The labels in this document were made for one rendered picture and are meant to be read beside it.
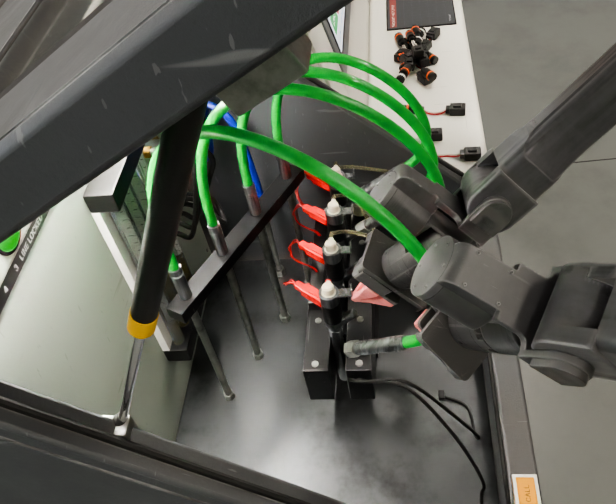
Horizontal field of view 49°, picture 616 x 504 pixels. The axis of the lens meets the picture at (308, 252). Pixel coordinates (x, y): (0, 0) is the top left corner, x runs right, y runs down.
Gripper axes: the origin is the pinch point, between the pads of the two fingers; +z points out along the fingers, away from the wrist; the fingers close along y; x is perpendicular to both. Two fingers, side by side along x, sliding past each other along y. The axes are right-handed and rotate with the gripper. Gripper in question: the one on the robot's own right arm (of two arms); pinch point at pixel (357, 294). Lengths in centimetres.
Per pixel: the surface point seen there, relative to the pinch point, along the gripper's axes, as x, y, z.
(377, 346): 10.4, -1.1, -7.1
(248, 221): -10.2, 15.0, 12.9
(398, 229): 10.4, 10.1, -24.8
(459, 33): -86, -9, 9
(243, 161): -11.8, 21.4, 4.2
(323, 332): -0.5, -2.8, 12.8
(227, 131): 7.6, 27.8, -19.3
